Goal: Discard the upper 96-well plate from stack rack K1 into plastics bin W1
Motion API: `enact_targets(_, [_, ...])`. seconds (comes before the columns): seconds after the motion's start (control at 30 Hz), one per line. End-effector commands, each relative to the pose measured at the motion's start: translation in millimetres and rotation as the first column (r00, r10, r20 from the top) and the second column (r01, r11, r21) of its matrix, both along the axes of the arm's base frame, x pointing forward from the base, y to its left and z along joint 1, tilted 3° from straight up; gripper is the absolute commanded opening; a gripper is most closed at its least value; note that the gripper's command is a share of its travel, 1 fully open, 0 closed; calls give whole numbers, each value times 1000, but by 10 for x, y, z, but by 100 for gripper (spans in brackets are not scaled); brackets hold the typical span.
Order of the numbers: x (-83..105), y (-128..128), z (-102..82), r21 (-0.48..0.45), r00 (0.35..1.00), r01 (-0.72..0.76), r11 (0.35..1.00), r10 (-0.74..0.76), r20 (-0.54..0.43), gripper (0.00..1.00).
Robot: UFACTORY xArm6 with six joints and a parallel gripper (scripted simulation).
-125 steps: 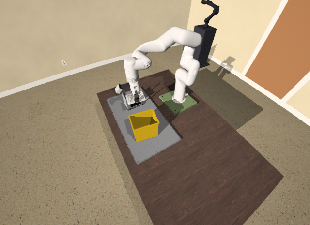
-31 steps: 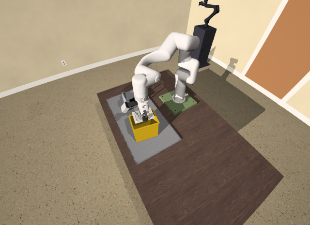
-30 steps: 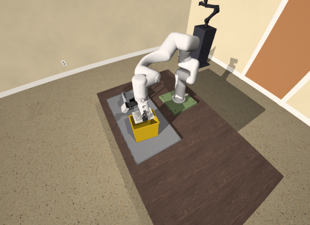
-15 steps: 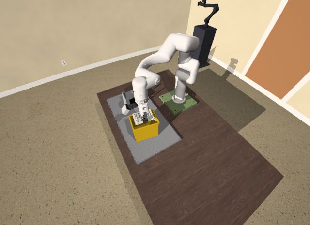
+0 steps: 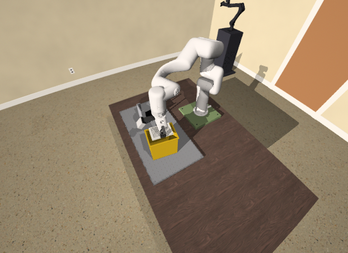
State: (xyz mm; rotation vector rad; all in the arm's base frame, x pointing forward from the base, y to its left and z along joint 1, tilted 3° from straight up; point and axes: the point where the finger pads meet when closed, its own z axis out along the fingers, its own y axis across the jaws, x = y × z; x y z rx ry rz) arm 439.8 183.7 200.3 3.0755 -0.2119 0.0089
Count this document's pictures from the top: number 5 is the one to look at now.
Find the yellow open-top bin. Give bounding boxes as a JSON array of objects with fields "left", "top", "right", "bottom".
[{"left": 144, "top": 123, "right": 179, "bottom": 160}]

